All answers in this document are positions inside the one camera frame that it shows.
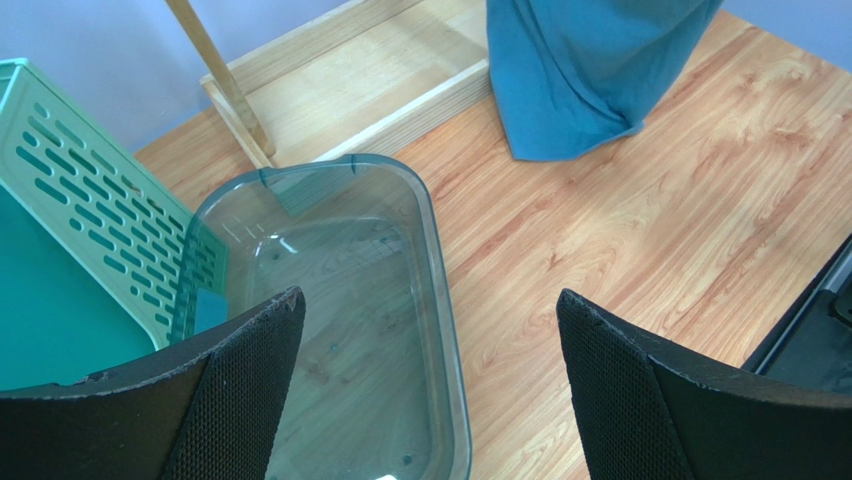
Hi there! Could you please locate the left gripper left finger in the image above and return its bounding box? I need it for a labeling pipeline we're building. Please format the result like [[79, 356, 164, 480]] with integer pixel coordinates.
[[1, 287, 306, 479]]

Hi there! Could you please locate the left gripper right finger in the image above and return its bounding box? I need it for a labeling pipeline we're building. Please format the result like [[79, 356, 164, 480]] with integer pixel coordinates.
[[556, 289, 851, 479]]

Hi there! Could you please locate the blue tank top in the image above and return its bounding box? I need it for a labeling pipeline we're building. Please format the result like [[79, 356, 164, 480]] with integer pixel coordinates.
[[486, 0, 721, 161]]

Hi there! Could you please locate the clear plastic basin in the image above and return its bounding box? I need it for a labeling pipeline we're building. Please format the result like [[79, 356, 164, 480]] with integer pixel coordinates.
[[174, 153, 472, 479]]

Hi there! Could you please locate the green folder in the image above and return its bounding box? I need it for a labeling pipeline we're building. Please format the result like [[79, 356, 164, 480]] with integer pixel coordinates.
[[1, 192, 155, 390]]

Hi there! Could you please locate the green plastic file organizer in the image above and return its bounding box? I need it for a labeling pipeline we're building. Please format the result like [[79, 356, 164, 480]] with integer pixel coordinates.
[[1, 58, 228, 349]]

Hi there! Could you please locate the wooden clothes rack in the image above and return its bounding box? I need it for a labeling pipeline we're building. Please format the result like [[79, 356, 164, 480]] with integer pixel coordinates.
[[169, 1, 491, 168]]

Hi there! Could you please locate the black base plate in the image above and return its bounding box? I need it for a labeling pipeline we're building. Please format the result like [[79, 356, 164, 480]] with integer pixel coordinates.
[[742, 239, 851, 395]]

